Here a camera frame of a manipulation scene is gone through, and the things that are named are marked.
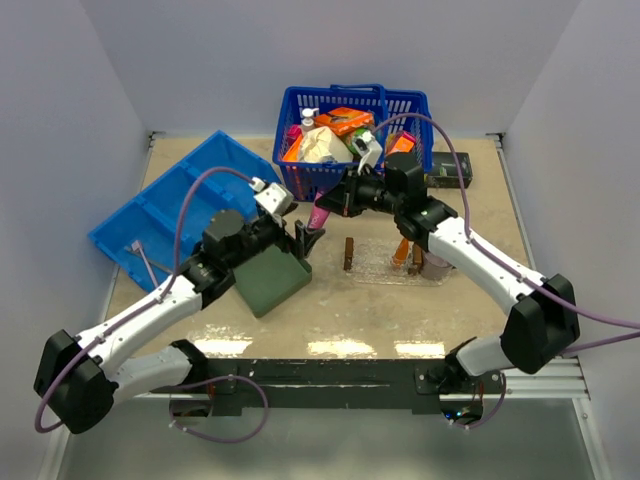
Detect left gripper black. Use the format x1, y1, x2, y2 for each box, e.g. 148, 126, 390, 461
228, 202, 325, 271

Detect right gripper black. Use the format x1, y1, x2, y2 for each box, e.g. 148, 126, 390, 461
317, 164, 404, 218

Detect pink toothpaste tube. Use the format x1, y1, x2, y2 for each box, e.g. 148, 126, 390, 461
307, 189, 330, 230

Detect clear glass tray wooden handles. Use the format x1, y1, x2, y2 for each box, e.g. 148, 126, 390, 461
343, 238, 453, 286

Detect orange toothpaste tube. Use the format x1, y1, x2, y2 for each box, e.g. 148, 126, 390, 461
390, 238, 410, 269

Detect purple translucent cup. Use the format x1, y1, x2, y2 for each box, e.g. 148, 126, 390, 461
420, 251, 454, 281

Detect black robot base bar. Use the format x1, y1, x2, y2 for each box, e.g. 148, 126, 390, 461
148, 357, 506, 419

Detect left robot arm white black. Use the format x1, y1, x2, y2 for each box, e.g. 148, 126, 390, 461
34, 208, 325, 434

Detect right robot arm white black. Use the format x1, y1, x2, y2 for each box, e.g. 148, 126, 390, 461
315, 153, 580, 393

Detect green metal tray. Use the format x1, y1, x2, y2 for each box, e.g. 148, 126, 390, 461
234, 246, 312, 318

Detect crumpled beige paper bag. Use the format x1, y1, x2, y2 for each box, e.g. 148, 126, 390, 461
298, 127, 353, 164

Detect green soda bottle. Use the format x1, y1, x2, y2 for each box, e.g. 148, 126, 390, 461
344, 128, 375, 153

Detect orange scrub sponge pack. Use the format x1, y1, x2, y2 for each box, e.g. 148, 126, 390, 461
282, 135, 304, 163

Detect dark blue shopping basket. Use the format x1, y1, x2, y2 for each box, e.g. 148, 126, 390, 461
273, 84, 433, 202

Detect pink carton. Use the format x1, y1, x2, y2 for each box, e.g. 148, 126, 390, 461
286, 124, 302, 149

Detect orange cardboard box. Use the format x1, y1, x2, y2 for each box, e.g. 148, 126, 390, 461
314, 107, 375, 137

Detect white pump bottle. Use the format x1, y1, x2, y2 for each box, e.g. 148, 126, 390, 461
300, 107, 319, 135

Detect orange pink snack box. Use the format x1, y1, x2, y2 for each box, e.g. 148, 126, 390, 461
385, 130, 416, 155

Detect black box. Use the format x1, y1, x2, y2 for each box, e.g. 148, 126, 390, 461
425, 152, 473, 189

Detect light blue compartment bin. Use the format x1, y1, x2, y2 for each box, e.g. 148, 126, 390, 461
88, 131, 280, 292

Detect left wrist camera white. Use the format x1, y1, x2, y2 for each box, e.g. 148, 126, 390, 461
251, 179, 294, 217

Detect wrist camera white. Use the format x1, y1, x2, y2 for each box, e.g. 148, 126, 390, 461
357, 137, 383, 174
251, 179, 294, 217

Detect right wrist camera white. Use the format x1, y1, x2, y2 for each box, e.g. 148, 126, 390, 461
357, 137, 383, 174

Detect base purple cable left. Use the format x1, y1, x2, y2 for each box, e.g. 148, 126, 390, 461
168, 373, 270, 443

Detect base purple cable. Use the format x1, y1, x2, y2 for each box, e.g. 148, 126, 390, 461
448, 377, 507, 430
168, 373, 270, 443

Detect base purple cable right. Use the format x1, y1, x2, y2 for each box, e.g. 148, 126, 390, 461
448, 377, 507, 430

